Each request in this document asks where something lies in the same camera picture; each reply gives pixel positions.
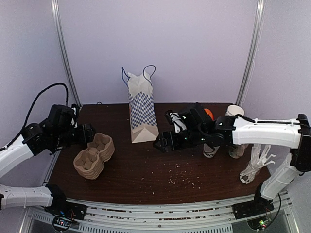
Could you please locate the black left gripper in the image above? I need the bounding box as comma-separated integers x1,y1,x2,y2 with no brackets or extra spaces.
52,122,95,148

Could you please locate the cardboard cup carrier stack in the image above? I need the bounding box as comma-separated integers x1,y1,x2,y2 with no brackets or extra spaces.
73,133,115,180

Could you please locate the white paper coffee cup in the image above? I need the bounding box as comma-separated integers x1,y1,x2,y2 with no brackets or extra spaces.
203,144,220,158

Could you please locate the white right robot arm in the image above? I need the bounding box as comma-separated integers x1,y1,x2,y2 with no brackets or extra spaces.
153,103,311,215

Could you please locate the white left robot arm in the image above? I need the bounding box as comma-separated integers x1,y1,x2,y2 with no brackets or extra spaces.
0,104,96,216

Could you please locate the blue checkered paper bag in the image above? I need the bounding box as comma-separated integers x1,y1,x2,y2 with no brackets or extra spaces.
121,65,159,144

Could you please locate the orange plastic bowl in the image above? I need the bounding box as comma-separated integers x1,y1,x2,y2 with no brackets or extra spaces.
204,108,214,121

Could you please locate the ceramic mug with coral print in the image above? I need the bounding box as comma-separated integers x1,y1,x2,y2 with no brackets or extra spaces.
228,144,248,159

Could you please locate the white paper cup stack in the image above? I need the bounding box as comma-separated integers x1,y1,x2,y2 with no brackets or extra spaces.
225,104,245,116

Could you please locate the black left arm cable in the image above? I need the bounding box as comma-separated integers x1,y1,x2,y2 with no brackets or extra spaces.
0,82,69,150

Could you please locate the metal front rail base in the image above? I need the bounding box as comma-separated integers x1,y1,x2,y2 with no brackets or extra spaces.
18,191,302,233

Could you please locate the left aluminium frame post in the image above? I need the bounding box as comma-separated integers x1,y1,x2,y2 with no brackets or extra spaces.
51,0,82,107

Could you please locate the aluminium frame post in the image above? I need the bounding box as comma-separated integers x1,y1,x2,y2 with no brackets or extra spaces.
51,0,82,107
236,0,266,107

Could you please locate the right aluminium frame post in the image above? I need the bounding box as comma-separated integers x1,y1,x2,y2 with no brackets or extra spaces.
236,0,266,107

